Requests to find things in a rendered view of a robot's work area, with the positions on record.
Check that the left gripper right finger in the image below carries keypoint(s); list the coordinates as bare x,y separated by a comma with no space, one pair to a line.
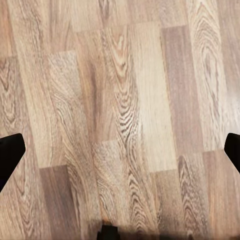
232,149

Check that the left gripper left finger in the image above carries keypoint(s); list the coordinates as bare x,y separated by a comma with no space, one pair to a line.
12,148

